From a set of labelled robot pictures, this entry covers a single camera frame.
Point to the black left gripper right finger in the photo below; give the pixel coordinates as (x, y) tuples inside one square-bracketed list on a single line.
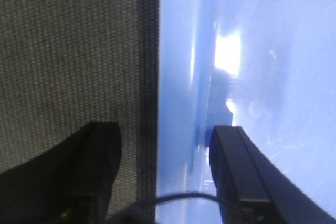
[(255, 190)]

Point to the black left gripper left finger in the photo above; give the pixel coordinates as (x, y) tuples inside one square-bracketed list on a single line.
[(70, 183)]

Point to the blue plastic tray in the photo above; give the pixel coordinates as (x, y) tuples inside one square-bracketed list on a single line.
[(265, 65)]

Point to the dark grey table mat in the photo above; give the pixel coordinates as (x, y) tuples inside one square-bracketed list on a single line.
[(67, 62)]

